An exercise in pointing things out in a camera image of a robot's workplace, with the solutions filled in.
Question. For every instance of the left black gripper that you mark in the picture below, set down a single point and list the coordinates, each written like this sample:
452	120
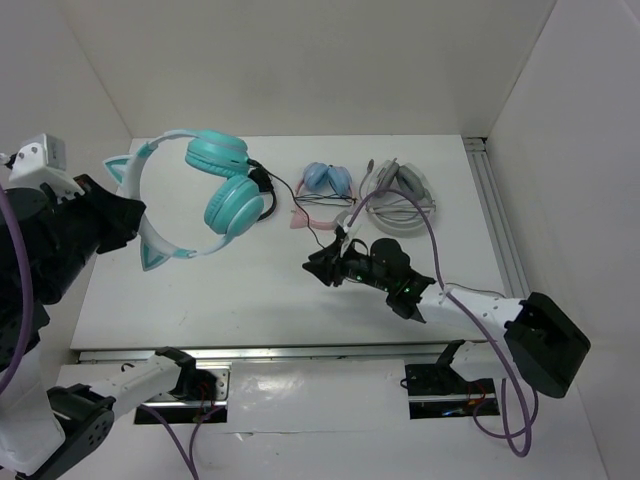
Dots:
122	215

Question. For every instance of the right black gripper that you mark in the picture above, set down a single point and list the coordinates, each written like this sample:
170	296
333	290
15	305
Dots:
323	264

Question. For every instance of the teal cat-ear headphones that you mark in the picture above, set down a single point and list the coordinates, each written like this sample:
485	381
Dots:
232	210

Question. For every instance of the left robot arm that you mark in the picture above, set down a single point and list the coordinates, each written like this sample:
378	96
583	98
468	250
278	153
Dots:
45	432

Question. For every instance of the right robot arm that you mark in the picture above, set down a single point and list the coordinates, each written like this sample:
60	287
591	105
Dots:
535	338

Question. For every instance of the pink blue cat-ear headphones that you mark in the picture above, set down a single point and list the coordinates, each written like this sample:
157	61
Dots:
322	184

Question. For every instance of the black on-ear headphones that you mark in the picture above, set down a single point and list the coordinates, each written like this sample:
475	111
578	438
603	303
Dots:
266	189

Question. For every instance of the white grey headset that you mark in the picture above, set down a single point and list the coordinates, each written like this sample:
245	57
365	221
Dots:
402	195

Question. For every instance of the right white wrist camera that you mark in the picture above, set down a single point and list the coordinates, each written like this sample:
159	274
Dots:
346	232

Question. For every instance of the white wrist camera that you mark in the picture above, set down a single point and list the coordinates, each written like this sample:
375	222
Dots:
42	160
346	232

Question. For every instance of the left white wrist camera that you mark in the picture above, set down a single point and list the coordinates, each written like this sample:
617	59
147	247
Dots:
42	160

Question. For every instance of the aluminium front rail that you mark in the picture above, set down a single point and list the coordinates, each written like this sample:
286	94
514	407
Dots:
310	352

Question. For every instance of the aluminium side rail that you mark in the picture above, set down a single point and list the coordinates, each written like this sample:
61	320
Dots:
503	242

